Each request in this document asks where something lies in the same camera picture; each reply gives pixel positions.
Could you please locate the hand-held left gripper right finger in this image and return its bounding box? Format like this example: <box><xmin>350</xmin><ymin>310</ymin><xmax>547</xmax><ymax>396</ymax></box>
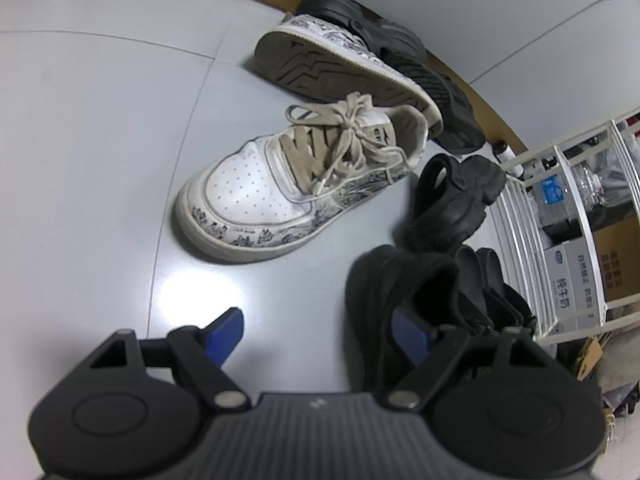
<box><xmin>384</xmin><ymin>308</ymin><xmax>556</xmax><ymax>412</ymax></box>

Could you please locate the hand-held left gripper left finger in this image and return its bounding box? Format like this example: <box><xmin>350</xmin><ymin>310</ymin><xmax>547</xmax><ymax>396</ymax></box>
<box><xmin>79</xmin><ymin>306</ymin><xmax>250</xmax><ymax>413</ymax></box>

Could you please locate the black lace-up sneaker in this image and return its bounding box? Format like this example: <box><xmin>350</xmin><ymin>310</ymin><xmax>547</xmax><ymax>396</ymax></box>
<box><xmin>385</xmin><ymin>45</ymin><xmax>487</xmax><ymax>155</ymax></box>
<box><xmin>345</xmin><ymin>244</ymin><xmax>481</xmax><ymax>396</ymax></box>

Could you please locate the black chunky rubber clog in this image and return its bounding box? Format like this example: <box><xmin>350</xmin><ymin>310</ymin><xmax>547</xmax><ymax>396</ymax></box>
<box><xmin>295</xmin><ymin>0</ymin><xmax>426</xmax><ymax>61</ymax></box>
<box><xmin>402</xmin><ymin>155</ymin><xmax>507</xmax><ymax>255</ymax></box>

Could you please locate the white patterned sneaker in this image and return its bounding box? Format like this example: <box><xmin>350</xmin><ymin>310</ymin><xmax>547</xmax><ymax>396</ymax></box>
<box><xmin>254</xmin><ymin>12</ymin><xmax>443</xmax><ymax>128</ymax></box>
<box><xmin>172</xmin><ymin>91</ymin><xmax>430</xmax><ymax>265</ymax></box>

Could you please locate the white shoe rack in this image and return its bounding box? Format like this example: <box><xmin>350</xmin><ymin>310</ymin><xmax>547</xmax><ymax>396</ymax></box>
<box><xmin>487</xmin><ymin>119</ymin><xmax>640</xmax><ymax>346</ymax></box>

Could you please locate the clear plastic water bottle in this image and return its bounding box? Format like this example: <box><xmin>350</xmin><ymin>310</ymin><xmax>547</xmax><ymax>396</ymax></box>
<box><xmin>530</xmin><ymin>160</ymin><xmax>601</xmax><ymax>231</ymax></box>

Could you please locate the small labelled bottle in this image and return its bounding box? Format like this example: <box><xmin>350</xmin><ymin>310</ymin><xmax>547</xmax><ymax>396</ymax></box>
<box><xmin>492</xmin><ymin>141</ymin><xmax>526</xmax><ymax>179</ymax></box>

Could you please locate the white wardrobe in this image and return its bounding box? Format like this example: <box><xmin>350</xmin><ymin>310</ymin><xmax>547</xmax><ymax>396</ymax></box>
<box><xmin>252</xmin><ymin>0</ymin><xmax>640</xmax><ymax>156</ymax></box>

